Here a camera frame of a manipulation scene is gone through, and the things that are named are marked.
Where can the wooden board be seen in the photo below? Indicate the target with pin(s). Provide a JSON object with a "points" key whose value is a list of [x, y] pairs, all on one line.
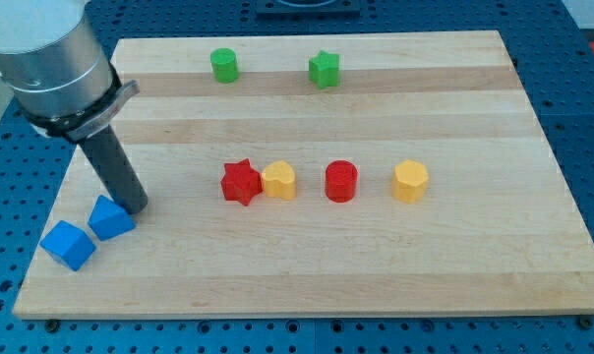
{"points": [[497, 232]]}

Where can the blue triangular block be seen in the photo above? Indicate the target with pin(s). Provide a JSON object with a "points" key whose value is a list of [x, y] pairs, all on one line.
{"points": [[108, 220]]}

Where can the blue cube block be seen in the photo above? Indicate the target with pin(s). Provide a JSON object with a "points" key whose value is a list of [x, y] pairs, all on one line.
{"points": [[68, 245]]}

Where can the yellow hexagon block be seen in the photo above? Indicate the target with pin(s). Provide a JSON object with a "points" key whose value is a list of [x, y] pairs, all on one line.
{"points": [[409, 181]]}

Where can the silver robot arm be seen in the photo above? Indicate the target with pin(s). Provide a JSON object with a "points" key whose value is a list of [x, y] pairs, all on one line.
{"points": [[57, 69]]}

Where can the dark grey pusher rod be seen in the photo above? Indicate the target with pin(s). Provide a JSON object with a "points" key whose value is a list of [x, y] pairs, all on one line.
{"points": [[112, 165]]}

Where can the yellow heart block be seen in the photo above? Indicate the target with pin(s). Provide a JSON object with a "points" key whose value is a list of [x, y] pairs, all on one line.
{"points": [[279, 180]]}

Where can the green cylinder block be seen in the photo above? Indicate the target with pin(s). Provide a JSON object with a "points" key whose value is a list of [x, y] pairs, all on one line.
{"points": [[224, 65]]}

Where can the green star block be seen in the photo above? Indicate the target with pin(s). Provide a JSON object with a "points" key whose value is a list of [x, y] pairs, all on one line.
{"points": [[324, 69]]}

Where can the red star block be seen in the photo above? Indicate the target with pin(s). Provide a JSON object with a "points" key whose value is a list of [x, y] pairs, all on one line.
{"points": [[240, 182]]}

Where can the red cylinder block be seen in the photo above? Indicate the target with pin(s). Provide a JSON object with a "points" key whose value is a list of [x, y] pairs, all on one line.
{"points": [[341, 181]]}

